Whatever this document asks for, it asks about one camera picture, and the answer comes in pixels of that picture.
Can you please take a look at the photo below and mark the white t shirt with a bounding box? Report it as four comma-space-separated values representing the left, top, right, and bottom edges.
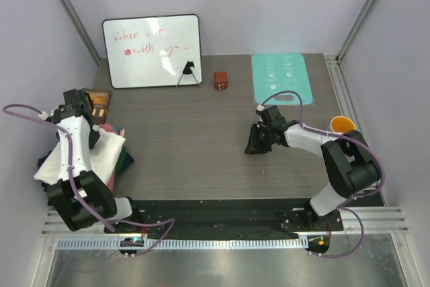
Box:
34, 125, 126, 186

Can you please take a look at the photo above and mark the red brown cube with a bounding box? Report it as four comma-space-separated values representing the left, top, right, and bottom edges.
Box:
214, 71, 228, 91

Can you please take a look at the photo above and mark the small white whiteboard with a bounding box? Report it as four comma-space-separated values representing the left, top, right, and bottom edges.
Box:
102, 14, 202, 89

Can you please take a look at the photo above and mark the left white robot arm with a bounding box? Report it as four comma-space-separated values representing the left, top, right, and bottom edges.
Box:
46, 89, 143, 233

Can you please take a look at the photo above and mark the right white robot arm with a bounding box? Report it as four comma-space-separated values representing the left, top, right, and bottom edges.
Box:
245, 105, 385, 230

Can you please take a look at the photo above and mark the brown book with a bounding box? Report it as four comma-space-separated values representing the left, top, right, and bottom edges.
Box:
83, 88, 112, 124

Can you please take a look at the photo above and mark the pink folded t shirt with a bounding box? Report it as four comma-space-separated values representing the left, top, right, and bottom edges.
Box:
99, 124, 116, 191

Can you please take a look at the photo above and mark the teal cutting board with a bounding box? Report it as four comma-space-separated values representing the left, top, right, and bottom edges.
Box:
251, 53, 314, 105

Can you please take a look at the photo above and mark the white mug yellow inside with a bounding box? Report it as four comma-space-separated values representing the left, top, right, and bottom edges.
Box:
326, 116, 356, 133

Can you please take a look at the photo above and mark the green folded t shirt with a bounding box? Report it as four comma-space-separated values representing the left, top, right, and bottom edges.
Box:
115, 147, 134, 176

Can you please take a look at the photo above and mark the right aluminium rail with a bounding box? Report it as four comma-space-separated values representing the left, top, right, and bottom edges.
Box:
323, 54, 378, 190

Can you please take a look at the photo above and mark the aluminium rail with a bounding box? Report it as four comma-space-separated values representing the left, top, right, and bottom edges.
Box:
323, 54, 378, 190
41, 206, 409, 237

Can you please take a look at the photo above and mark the perforated cable tray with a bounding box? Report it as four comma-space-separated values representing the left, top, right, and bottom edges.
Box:
56, 236, 308, 251

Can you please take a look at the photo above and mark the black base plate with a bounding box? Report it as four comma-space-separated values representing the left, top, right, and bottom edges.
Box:
118, 198, 343, 241

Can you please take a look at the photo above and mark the left aluminium frame post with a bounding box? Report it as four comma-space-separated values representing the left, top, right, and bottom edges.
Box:
59, 0, 101, 66

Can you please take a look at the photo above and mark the aluminium frame post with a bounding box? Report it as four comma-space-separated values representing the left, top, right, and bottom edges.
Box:
59, 0, 101, 66
336, 0, 378, 65

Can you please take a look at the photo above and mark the front aluminium rail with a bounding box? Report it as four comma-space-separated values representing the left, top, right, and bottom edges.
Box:
41, 206, 409, 237

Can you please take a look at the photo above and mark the right aluminium frame post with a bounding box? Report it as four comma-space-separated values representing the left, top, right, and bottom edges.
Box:
336, 0, 378, 65

